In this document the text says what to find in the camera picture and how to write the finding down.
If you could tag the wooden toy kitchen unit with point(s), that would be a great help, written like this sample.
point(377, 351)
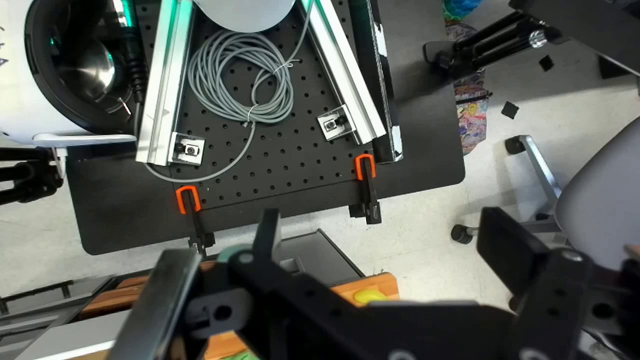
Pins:
point(346, 289)

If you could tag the aluminium profile rail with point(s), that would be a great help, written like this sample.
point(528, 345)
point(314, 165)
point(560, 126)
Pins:
point(163, 86)
point(346, 73)

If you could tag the black orange bar clamp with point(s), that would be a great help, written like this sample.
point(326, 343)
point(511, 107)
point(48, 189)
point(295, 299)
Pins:
point(364, 183)
point(190, 207)

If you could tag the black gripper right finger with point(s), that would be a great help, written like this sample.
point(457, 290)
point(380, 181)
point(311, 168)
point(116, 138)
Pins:
point(533, 280)

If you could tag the black perforated base board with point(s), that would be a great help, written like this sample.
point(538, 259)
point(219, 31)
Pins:
point(292, 167)

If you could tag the black panel with white edge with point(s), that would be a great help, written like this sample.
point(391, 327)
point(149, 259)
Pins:
point(382, 80)

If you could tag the grey toy stove top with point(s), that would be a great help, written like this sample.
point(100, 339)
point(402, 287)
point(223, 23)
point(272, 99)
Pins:
point(73, 332)

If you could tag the yellow toy banana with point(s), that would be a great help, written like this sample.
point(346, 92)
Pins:
point(369, 295)

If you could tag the black table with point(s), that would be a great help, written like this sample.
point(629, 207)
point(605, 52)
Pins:
point(587, 27)

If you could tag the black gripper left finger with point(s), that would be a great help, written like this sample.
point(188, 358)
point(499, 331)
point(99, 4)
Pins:
point(292, 300)

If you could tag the black camera tripod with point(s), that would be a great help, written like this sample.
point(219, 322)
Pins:
point(493, 37)
point(26, 176)

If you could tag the grey office chair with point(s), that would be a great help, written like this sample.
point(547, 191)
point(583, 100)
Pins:
point(600, 193)

